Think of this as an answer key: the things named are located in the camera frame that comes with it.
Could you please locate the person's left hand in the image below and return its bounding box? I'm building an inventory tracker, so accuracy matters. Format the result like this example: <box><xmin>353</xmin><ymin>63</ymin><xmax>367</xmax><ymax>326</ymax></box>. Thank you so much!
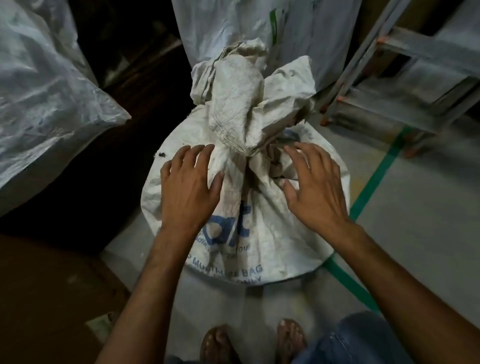
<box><xmin>160</xmin><ymin>143</ymin><xmax>225</xmax><ymax>241</ymax></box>

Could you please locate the person's right forearm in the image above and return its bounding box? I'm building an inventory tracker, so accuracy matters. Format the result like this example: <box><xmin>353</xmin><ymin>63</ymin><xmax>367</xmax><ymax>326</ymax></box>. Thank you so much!
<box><xmin>331</xmin><ymin>224</ymin><xmax>480</xmax><ymax>364</ymax></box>

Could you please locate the white woven sack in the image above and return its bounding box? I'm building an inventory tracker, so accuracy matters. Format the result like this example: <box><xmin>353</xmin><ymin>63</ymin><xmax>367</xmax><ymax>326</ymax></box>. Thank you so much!
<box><xmin>140</xmin><ymin>39</ymin><xmax>352</xmax><ymax>286</ymax></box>

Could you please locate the person's left forearm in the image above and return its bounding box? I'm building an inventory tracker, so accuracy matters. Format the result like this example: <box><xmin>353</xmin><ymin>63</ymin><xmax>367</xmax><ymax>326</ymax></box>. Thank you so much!
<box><xmin>95</xmin><ymin>224</ymin><xmax>205</xmax><ymax>364</ymax></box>

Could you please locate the tall white sack green mark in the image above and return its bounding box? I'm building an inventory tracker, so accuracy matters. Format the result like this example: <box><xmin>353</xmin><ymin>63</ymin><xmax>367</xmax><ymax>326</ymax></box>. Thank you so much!
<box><xmin>170</xmin><ymin>0</ymin><xmax>363</xmax><ymax>93</ymax></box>

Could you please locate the brown cardboard box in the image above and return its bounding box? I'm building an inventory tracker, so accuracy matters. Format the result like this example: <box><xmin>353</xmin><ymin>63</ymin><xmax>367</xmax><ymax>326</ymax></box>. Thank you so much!
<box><xmin>0</xmin><ymin>234</ymin><xmax>132</xmax><ymax>364</ymax></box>

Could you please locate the large white sack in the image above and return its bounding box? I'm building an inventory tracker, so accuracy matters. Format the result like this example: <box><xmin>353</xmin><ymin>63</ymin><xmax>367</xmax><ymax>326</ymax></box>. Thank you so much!
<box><xmin>0</xmin><ymin>0</ymin><xmax>132</xmax><ymax>218</ymax></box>

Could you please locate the aluminium step ladder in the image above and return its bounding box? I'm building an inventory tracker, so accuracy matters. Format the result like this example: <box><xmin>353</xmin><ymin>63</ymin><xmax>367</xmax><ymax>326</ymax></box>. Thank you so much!
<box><xmin>318</xmin><ymin>0</ymin><xmax>480</xmax><ymax>158</ymax></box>

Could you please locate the person's right hand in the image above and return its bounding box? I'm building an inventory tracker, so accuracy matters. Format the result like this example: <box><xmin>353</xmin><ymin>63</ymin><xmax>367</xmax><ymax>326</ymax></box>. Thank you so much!
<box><xmin>281</xmin><ymin>141</ymin><xmax>363</xmax><ymax>247</ymax></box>

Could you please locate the person's right leg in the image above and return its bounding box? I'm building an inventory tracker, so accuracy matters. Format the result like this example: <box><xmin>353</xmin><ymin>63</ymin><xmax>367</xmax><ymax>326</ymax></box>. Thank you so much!
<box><xmin>292</xmin><ymin>311</ymin><xmax>413</xmax><ymax>364</ymax></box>

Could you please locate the person's right foot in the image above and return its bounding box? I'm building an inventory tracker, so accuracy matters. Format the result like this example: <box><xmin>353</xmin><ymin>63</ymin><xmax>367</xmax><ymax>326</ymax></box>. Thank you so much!
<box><xmin>275</xmin><ymin>318</ymin><xmax>308</xmax><ymax>364</ymax></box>

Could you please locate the dark wooden panel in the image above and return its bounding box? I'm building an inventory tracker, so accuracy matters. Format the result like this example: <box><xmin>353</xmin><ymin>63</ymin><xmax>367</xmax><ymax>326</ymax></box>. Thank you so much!
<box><xmin>67</xmin><ymin>0</ymin><xmax>196</xmax><ymax>256</ymax></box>

